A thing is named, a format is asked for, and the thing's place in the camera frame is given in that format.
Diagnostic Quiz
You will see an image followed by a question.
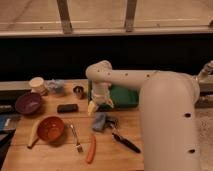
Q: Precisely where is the black handled peeler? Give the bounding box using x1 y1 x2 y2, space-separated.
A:
112 130 141 153

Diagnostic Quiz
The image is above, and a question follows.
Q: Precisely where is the yellow banana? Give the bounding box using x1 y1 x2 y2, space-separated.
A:
27 120 40 149

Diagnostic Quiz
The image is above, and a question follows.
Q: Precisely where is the small metal cup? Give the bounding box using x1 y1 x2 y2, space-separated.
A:
73 86 84 99

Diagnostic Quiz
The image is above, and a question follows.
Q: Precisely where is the white paper cup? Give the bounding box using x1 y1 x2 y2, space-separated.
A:
29 77 47 95

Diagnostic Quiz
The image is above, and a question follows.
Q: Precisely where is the crumpled metal foil object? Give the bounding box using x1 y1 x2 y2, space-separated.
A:
105 116 118 128

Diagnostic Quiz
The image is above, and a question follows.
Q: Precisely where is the purple bowl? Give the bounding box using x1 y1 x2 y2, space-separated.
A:
15 92 42 115

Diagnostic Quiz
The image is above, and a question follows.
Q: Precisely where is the black rectangular block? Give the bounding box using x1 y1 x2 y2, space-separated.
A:
57 104 78 113

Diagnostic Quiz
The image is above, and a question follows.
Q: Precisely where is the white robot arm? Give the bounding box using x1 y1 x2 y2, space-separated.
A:
86 60 213 171

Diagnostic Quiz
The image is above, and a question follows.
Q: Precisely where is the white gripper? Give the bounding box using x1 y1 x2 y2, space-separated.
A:
87 82 114 116

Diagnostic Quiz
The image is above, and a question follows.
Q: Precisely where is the orange carrot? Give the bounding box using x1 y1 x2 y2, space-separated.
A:
86 134 96 164

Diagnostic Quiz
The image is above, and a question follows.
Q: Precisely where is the orange bowl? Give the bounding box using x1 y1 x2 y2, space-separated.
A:
37 116 65 143

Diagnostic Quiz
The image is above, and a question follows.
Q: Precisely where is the green plastic tray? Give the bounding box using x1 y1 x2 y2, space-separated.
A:
87 79 141 111

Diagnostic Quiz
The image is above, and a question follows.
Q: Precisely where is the metal fork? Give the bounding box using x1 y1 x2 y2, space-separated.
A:
69 124 83 153

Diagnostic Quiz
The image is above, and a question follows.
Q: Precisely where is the blue box at left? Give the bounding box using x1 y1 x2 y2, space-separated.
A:
0 115 20 132

